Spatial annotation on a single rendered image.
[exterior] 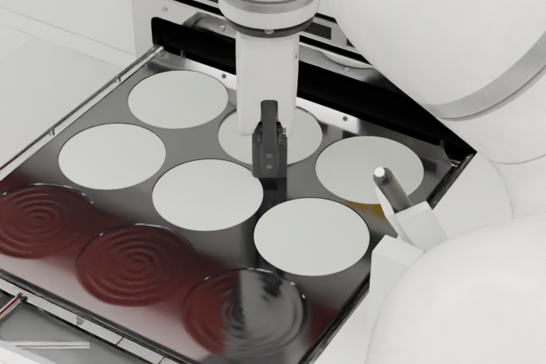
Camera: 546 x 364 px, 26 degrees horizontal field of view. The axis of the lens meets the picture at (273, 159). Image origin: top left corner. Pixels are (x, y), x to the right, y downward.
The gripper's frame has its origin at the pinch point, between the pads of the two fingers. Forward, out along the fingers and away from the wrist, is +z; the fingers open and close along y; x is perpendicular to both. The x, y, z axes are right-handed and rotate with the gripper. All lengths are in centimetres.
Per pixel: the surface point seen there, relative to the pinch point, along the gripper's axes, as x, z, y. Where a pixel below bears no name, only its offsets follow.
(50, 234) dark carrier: -19.0, 2.1, 8.4
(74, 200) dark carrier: -17.5, 2.1, 3.8
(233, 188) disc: -3.3, 2.0, 2.2
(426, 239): 10.7, -12.8, 25.6
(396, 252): 8.6, -12.9, 27.0
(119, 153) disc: -14.2, 2.0, -2.9
